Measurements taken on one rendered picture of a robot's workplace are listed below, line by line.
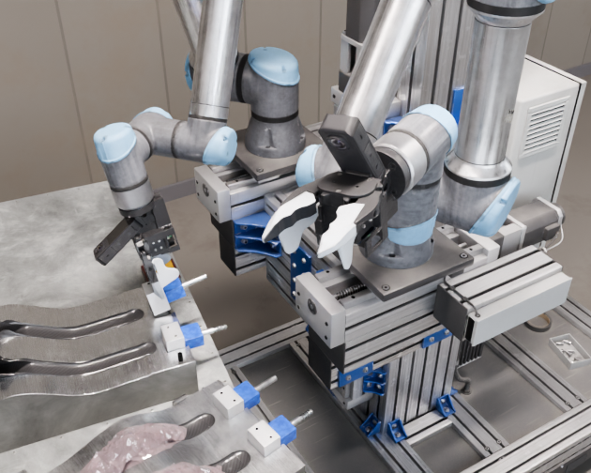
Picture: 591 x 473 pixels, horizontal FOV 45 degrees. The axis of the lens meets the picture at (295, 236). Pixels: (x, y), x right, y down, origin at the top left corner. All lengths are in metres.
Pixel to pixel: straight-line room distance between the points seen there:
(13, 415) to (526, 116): 1.21
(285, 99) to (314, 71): 1.94
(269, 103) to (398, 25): 0.64
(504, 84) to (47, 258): 1.21
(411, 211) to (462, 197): 0.26
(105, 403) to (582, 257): 2.38
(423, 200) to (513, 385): 1.45
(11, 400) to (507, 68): 1.00
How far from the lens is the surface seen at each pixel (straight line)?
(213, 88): 1.37
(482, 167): 1.25
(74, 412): 1.44
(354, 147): 0.81
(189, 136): 1.39
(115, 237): 1.43
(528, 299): 1.54
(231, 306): 2.88
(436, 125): 0.98
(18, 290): 1.83
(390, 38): 1.11
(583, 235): 3.49
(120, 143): 1.34
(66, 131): 3.21
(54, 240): 1.96
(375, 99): 1.08
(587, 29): 4.98
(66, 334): 1.55
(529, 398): 2.37
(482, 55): 1.17
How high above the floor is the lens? 1.91
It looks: 36 degrees down
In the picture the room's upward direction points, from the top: straight up
